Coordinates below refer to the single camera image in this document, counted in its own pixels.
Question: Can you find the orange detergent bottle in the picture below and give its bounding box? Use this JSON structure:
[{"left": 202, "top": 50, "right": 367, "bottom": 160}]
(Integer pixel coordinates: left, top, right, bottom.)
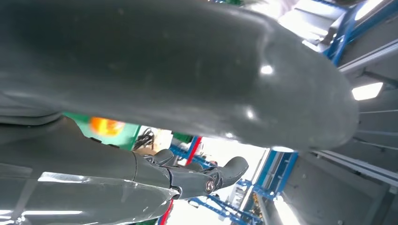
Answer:
[{"left": 89, "top": 116, "right": 127, "bottom": 137}]

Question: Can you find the brown cardboard box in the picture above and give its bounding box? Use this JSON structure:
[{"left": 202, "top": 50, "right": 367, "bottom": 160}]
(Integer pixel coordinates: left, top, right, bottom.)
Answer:
[{"left": 137, "top": 128, "right": 173, "bottom": 156}]

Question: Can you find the blue shelving rack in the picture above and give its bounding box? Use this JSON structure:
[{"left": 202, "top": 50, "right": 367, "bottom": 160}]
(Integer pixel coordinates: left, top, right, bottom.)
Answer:
[{"left": 169, "top": 0, "right": 398, "bottom": 225}]

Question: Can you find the white ceiling light panel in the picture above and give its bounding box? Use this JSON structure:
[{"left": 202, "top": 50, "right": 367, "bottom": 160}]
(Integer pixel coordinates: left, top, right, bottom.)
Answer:
[{"left": 351, "top": 82, "right": 384, "bottom": 102}]

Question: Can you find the black coiled cable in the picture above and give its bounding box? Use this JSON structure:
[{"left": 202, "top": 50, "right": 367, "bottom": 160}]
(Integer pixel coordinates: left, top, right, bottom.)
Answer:
[{"left": 133, "top": 127, "right": 155, "bottom": 151}]

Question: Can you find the red metal post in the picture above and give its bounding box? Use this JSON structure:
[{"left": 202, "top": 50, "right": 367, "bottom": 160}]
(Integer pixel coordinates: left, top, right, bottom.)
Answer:
[{"left": 158, "top": 136, "right": 203, "bottom": 225}]

